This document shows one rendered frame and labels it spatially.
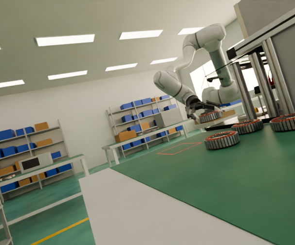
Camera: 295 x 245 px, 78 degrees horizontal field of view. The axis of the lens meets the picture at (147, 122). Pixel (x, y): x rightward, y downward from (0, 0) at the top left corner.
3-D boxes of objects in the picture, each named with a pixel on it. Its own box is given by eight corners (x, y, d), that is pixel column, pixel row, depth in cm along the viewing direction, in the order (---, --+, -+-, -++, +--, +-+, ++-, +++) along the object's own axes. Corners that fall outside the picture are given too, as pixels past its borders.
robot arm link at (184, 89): (189, 109, 116) (174, 99, 111) (181, 101, 130) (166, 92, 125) (200, 95, 113) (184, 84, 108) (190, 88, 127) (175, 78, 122)
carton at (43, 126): (38, 132, 620) (35, 126, 621) (49, 130, 636) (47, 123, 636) (36, 131, 584) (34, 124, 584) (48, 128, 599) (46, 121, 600)
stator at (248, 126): (230, 137, 72) (227, 128, 72) (236, 131, 81) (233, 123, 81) (262, 131, 65) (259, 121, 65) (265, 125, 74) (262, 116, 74)
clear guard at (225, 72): (201, 89, 109) (197, 79, 109) (228, 82, 119) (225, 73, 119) (249, 66, 79) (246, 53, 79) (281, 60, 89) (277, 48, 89)
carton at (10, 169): (2, 175, 567) (0, 169, 567) (17, 169, 584) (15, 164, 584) (-4, 176, 530) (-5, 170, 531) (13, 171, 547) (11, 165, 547)
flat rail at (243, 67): (235, 71, 86) (233, 65, 86) (303, 56, 112) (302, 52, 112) (238, 70, 85) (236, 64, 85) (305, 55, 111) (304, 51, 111)
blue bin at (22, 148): (22, 152, 596) (20, 146, 596) (36, 148, 612) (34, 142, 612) (18, 152, 557) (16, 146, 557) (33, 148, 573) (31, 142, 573)
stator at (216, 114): (196, 124, 95) (194, 117, 95) (216, 117, 95) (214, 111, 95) (204, 123, 84) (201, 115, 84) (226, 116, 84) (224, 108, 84)
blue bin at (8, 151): (8, 156, 579) (6, 148, 580) (18, 153, 591) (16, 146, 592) (4, 156, 542) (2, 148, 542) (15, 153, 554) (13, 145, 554)
